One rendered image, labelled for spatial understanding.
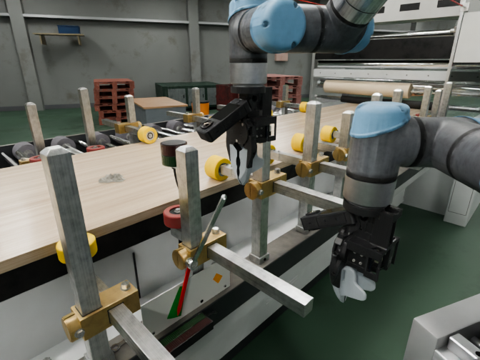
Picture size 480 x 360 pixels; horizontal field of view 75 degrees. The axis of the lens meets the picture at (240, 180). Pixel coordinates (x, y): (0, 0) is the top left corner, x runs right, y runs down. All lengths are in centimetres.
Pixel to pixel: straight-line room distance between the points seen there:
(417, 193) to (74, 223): 305
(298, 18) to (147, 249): 72
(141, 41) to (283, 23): 1006
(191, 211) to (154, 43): 996
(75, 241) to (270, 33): 46
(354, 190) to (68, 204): 45
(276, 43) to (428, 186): 287
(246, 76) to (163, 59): 999
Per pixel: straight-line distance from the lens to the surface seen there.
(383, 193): 51
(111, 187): 109
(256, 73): 63
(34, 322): 93
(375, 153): 48
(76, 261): 62
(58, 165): 56
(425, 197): 332
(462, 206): 314
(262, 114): 67
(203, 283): 83
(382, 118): 47
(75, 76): 1053
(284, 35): 52
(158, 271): 103
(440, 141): 50
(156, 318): 79
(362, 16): 57
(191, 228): 73
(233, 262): 73
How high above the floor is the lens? 128
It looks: 21 degrees down
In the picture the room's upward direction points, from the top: straight up
